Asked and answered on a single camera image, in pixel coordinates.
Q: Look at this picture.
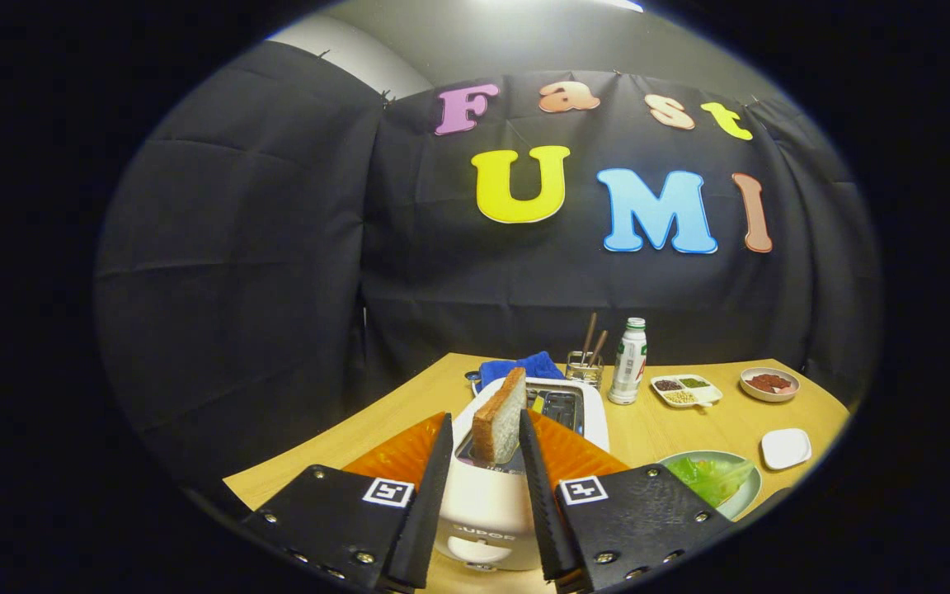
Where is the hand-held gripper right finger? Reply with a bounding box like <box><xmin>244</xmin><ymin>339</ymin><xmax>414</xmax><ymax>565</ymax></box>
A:
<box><xmin>519</xmin><ymin>408</ymin><xmax>731</xmax><ymax>593</ymax></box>

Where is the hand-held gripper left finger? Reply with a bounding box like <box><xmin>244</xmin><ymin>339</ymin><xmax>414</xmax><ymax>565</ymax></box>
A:
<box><xmin>240</xmin><ymin>411</ymin><xmax>455</xmax><ymax>593</ymax></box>

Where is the plain toast bread slice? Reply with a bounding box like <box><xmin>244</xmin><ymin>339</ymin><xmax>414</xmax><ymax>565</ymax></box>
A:
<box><xmin>472</xmin><ymin>367</ymin><xmax>528</xmax><ymax>465</ymax></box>

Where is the green lettuce leaf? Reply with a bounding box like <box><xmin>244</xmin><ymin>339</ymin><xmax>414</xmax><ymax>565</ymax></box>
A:
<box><xmin>666</xmin><ymin>456</ymin><xmax>756</xmax><ymax>508</ymax></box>

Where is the white toaster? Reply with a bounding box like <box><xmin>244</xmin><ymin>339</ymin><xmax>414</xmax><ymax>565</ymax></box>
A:
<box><xmin>434</xmin><ymin>377</ymin><xmax>612</xmax><ymax>572</ymax></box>

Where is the blue cloth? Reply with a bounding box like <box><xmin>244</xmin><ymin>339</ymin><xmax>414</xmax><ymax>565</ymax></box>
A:
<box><xmin>477</xmin><ymin>351</ymin><xmax>567</xmax><ymax>393</ymax></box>

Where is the white bottle with green label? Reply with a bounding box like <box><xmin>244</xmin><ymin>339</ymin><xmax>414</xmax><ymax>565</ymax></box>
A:
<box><xmin>607</xmin><ymin>318</ymin><xmax>648</xmax><ymax>406</ymax></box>

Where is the white divided dish of beans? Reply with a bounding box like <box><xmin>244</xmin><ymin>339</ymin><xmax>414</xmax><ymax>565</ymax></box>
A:
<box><xmin>650</xmin><ymin>374</ymin><xmax>724</xmax><ymax>410</ymax></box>

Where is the light green plate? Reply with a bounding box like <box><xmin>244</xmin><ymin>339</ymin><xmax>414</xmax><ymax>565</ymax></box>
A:
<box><xmin>658</xmin><ymin>450</ymin><xmax>764</xmax><ymax>522</ymax></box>

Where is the white bowl of meat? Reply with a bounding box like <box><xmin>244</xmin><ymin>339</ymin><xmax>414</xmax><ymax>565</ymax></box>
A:
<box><xmin>739</xmin><ymin>366</ymin><xmax>802</xmax><ymax>403</ymax></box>

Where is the small white square plate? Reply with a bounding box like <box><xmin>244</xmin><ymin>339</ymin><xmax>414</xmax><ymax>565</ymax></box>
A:
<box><xmin>760</xmin><ymin>427</ymin><xmax>813</xmax><ymax>471</ymax></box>

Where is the black backdrop cloth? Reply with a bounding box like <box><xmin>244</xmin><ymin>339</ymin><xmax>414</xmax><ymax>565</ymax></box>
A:
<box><xmin>94</xmin><ymin>40</ymin><xmax>884</xmax><ymax>496</ymax></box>

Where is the metal wire utensil holder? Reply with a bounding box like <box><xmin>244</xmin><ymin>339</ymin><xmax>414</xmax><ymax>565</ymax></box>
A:
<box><xmin>565</xmin><ymin>351</ymin><xmax>605</xmax><ymax>391</ymax></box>

